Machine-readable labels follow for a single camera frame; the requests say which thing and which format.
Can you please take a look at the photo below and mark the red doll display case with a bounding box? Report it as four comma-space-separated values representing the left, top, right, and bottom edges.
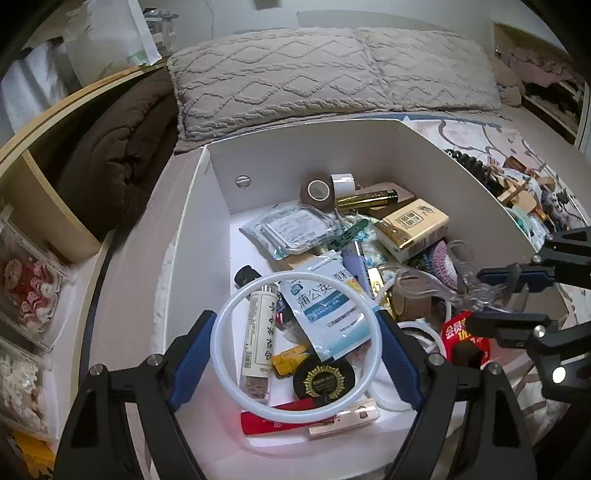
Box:
0, 208, 77, 352

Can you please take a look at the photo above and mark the wooden shelf unit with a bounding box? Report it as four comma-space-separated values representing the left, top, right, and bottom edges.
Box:
0, 65, 176, 480

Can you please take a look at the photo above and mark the white storage box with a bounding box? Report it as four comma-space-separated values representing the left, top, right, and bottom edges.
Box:
88, 117, 568, 462

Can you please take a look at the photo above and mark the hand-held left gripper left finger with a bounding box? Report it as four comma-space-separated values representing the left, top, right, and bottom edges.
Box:
54, 310, 218, 480

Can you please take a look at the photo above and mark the beige cloth pile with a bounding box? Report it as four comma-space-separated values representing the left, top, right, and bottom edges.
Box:
492, 60, 525, 107

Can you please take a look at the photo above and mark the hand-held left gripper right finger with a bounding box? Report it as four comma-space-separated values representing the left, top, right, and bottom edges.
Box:
375, 309, 539, 480

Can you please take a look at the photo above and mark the rose gold slim box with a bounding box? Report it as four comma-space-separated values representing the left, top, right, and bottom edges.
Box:
308, 399, 380, 440

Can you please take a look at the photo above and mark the black coiled cable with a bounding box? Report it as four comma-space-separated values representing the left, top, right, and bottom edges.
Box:
455, 150, 491, 180

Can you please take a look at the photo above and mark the wooden bedside shelf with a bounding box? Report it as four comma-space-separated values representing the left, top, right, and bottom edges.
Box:
494, 21, 588, 145

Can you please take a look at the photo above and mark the brown tape roll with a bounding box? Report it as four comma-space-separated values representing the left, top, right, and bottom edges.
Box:
390, 291, 435, 323
300, 179, 336, 205

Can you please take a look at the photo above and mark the brown folded blanket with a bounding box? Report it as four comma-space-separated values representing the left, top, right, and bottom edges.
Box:
46, 69, 181, 241

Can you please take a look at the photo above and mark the clear hair claw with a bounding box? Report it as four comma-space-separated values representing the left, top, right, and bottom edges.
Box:
392, 265, 514, 320

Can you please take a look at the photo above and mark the yellow small toy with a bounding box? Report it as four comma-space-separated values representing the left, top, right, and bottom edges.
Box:
271, 346, 309, 379

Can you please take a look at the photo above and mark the green plastic clip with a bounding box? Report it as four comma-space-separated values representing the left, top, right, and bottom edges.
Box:
330, 217, 372, 252

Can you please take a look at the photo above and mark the gold carton box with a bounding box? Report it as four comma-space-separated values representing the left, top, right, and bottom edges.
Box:
374, 198, 450, 264

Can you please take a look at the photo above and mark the printed bed sheet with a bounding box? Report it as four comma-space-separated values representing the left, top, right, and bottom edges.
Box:
406, 115, 591, 462

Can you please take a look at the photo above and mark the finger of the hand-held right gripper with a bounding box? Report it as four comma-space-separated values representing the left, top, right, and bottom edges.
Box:
462, 311, 591, 358
478, 225, 591, 296

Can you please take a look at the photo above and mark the beige textured pillow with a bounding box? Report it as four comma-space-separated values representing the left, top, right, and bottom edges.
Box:
167, 28, 393, 141
355, 27, 503, 114

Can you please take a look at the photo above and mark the gold black tube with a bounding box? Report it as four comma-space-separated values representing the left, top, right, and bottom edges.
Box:
335, 188, 399, 210

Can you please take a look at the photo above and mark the clear plastic box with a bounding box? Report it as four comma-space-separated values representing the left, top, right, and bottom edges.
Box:
239, 205, 343, 260

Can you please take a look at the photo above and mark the blue white medicine sachet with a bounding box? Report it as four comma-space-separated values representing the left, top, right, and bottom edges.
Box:
279, 256, 376, 361

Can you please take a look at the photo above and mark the white doll display case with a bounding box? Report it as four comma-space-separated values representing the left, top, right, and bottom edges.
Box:
0, 342, 61, 439

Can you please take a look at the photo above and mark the white tube black cap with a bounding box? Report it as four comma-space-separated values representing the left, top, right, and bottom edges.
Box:
239, 282, 280, 400

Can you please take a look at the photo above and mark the red small box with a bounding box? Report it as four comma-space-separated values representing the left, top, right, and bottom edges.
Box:
240, 401, 334, 435

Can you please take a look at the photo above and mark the black small cap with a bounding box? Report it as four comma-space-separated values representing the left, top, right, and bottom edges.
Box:
235, 265, 259, 289

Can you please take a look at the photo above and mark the small wooden box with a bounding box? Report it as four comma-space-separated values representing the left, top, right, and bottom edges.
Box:
496, 178, 541, 209

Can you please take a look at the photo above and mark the red printed packet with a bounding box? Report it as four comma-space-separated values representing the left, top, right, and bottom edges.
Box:
441, 311, 496, 366

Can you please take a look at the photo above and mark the purple crochet piece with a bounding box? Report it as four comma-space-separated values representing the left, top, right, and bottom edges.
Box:
409, 240, 462, 294

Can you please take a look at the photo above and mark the black round gold badge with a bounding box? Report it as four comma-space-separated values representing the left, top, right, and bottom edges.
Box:
293, 357, 357, 400

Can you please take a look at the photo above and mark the white paper bag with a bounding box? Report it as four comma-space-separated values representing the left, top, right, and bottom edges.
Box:
62, 0, 162, 88

